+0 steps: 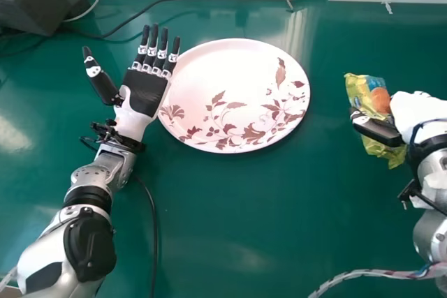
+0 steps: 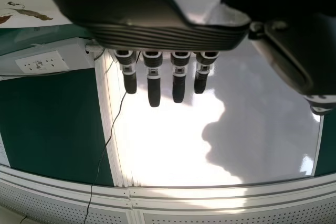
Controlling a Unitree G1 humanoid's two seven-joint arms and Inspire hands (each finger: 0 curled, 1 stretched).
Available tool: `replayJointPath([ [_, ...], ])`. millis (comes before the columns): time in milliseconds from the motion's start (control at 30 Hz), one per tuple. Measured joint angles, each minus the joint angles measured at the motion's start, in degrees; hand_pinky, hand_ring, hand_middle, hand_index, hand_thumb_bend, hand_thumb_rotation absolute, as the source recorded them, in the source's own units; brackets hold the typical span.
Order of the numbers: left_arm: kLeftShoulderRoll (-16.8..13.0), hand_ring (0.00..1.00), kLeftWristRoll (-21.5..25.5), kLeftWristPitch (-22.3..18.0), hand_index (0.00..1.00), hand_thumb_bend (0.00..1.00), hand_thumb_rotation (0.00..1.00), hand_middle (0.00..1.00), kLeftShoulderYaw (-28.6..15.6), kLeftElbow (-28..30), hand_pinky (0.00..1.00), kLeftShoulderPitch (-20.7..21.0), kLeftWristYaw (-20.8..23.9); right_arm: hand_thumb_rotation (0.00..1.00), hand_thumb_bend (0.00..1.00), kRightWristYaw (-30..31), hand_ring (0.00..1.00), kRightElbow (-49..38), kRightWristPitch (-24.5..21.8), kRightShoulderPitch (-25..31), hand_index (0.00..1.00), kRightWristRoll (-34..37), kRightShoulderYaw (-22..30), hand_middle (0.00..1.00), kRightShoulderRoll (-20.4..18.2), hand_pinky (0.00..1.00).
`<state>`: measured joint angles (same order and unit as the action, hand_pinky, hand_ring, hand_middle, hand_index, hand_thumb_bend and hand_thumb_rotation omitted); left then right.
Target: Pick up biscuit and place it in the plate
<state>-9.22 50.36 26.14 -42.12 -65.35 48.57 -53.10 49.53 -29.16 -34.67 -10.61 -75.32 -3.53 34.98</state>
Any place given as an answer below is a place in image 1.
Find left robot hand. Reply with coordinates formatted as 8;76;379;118
80;23;182;153

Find white plate brown leaf pattern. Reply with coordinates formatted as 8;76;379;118
156;38;312;155

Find black box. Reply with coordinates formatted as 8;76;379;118
0;0;71;37

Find white braided cable bundle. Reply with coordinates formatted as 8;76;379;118
307;265;447;298

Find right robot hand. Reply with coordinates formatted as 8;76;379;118
349;90;447;160

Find black cable beside arm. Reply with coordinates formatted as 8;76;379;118
132;173;161;298

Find yellow-green biscuit packet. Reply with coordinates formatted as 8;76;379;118
344;72;409;170

